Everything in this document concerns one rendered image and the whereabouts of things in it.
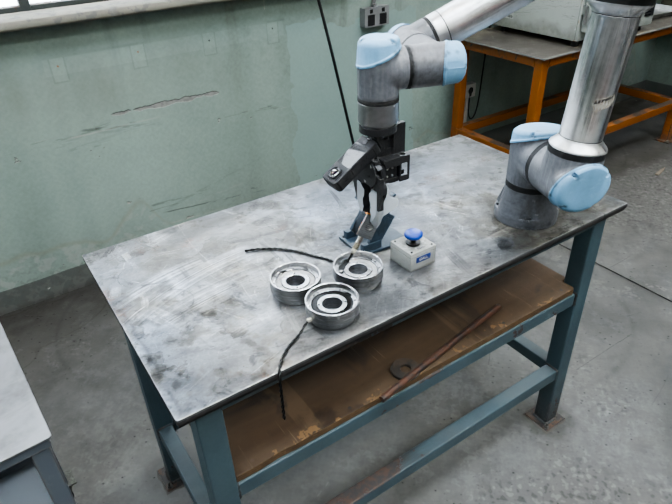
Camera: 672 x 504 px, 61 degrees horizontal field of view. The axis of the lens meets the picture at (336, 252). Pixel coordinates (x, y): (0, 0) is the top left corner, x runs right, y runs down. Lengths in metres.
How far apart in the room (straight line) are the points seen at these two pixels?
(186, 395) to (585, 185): 0.86
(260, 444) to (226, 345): 0.25
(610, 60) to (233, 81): 1.85
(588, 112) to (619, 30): 0.15
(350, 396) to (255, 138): 1.78
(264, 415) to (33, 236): 1.64
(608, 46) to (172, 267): 0.98
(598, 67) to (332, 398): 0.85
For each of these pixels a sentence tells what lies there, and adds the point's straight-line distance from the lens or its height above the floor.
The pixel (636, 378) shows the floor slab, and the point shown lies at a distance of 2.33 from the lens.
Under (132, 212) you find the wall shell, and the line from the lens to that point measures 2.74.
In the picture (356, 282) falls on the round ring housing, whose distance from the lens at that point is 1.16.
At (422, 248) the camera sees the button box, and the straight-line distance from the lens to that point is 1.24.
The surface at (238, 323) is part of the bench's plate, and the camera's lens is 1.13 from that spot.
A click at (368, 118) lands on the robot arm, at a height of 1.15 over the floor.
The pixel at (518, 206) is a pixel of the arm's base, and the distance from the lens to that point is 1.42.
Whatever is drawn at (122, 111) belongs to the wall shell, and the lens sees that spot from 2.58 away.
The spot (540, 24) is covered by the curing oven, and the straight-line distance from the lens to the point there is 3.30.
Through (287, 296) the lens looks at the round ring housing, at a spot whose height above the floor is 0.83.
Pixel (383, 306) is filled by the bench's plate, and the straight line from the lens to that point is 1.15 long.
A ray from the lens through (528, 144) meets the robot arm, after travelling 1.37.
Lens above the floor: 1.51
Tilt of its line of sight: 33 degrees down
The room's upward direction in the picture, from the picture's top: 2 degrees counter-clockwise
